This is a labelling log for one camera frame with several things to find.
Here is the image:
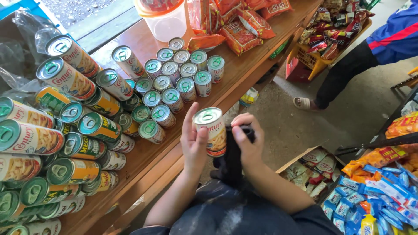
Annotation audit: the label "person's right hand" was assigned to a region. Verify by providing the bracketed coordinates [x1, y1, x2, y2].
[231, 113, 265, 171]

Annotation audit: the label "person's left hand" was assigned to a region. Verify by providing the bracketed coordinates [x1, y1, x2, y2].
[180, 102, 209, 177]

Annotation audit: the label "black cloth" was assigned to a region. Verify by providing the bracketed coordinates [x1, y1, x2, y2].
[210, 125, 256, 189]

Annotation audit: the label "single white tuna can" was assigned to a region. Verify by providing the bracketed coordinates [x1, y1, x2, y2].
[192, 107, 227, 158]

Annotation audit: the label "yellow white packet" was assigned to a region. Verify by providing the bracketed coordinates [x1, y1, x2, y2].
[239, 87, 260, 108]

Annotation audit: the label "cluster of upright tin cans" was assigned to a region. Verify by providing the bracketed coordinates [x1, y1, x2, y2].
[111, 37, 226, 145]

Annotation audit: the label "cardboard carton of sachets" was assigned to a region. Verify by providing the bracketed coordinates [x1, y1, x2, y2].
[275, 145, 347, 205]

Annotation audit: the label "person's dark clothing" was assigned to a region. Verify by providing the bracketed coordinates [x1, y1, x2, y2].
[130, 179, 344, 235]

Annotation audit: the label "red box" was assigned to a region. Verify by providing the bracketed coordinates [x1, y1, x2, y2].
[285, 55, 313, 83]

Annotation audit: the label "green packets under table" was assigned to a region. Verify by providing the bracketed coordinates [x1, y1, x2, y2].
[269, 39, 290, 60]

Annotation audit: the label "heap of orange snack packets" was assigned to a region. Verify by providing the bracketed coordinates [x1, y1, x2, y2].
[185, 0, 294, 57]

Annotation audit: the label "clear jar with orange lid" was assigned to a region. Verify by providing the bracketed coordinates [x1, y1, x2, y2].
[133, 0, 189, 43]

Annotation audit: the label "heap of orange yellow sachets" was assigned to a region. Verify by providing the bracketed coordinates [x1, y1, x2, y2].
[341, 111, 418, 184]

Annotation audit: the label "heap of blue packets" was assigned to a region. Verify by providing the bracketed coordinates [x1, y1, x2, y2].
[321, 164, 418, 235]

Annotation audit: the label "yellow crate of snack packets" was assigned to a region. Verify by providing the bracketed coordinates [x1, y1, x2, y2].
[287, 0, 375, 81]

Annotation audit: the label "black metal rack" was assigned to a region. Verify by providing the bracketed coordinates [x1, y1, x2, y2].
[334, 67, 418, 156]

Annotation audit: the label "pile of lying tin cans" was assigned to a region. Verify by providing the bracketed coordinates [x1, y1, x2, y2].
[0, 34, 136, 235]

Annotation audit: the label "clear plastic bag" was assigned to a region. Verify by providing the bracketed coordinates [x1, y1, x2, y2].
[0, 8, 63, 98]

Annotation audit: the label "blue crate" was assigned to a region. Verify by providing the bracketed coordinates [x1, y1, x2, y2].
[0, 0, 50, 21]

